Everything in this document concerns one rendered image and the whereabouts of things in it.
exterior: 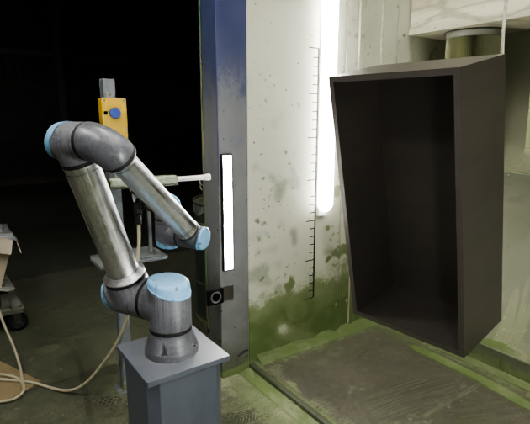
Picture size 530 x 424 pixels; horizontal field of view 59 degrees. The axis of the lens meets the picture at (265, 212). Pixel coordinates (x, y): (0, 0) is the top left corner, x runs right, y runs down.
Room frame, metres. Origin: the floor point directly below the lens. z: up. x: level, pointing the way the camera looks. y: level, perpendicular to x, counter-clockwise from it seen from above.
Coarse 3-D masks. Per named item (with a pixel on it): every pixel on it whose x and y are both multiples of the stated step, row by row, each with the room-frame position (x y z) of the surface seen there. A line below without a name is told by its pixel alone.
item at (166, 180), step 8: (160, 176) 2.12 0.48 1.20; (168, 176) 2.14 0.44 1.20; (176, 176) 2.16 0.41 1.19; (184, 176) 2.20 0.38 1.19; (192, 176) 2.22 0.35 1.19; (200, 176) 2.24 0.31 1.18; (208, 176) 2.26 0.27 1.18; (112, 184) 1.99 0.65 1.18; (120, 184) 2.01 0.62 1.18; (168, 184) 2.13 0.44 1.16; (176, 184) 2.16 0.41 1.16; (136, 200) 2.05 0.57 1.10; (136, 208) 2.05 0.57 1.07; (136, 216) 2.06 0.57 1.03; (136, 224) 2.06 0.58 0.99
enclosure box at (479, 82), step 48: (336, 96) 2.16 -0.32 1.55; (384, 96) 2.34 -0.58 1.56; (432, 96) 2.15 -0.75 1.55; (480, 96) 1.78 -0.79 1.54; (336, 144) 2.17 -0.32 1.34; (384, 144) 2.39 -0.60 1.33; (432, 144) 2.19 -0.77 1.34; (480, 144) 1.81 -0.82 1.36; (384, 192) 2.43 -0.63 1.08; (432, 192) 2.23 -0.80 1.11; (480, 192) 1.83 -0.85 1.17; (384, 240) 2.44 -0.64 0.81; (432, 240) 2.27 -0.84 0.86; (480, 240) 1.86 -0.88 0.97; (384, 288) 2.46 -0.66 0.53; (432, 288) 2.31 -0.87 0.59; (480, 288) 1.89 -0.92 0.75; (432, 336) 2.01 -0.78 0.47; (480, 336) 1.92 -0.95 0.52
